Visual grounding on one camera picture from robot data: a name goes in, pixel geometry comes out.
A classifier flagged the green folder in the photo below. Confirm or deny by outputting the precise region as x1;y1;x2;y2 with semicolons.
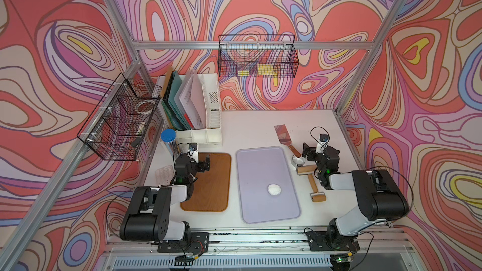
167;71;192;130

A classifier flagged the brown wooden tray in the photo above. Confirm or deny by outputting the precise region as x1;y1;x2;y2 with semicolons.
180;153;232;213

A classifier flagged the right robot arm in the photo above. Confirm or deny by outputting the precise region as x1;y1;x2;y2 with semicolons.
301;143;410;250

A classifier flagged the clear plastic mold tray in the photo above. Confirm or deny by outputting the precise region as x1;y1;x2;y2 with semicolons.
154;165;175;186

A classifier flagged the white paper folder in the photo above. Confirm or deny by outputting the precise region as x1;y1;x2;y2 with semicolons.
179;72;207;130

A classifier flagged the round metal cutter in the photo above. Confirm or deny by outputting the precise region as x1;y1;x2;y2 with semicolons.
291;155;306;168

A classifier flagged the white file organizer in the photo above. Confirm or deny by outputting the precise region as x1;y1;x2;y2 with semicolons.
157;71;222;146

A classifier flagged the black wire basket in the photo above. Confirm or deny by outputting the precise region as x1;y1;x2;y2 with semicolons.
218;33;299;78
77;74;161;161

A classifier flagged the tape roll in basket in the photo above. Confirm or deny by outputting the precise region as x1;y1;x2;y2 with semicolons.
134;99;156;115

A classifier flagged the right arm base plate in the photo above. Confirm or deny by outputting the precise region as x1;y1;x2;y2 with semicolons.
304;228;360;253

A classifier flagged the yellow sticky note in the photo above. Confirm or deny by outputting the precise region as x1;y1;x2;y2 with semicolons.
257;63;275;76

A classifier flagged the blue lid clear jar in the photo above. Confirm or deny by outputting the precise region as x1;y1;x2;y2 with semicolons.
161;129;179;158

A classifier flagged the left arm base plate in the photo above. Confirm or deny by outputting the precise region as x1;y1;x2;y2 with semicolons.
157;232;210;254

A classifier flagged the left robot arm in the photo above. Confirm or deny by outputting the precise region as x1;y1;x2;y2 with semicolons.
119;154;210;244

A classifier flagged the lilac plastic cutting mat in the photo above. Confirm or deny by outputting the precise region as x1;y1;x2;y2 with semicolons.
236;146;301;224

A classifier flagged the wooden dough roller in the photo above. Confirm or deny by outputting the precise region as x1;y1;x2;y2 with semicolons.
296;165;326;203

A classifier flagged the black wire basket left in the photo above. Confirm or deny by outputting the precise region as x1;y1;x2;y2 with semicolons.
77;74;161;161

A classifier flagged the white dough piece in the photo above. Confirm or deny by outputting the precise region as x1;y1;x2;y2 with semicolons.
267;184;282;196

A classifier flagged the black wire basket back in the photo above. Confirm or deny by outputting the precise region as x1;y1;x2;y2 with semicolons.
218;33;299;78

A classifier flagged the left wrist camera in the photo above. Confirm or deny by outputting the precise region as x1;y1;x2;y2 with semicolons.
188;143;198;156

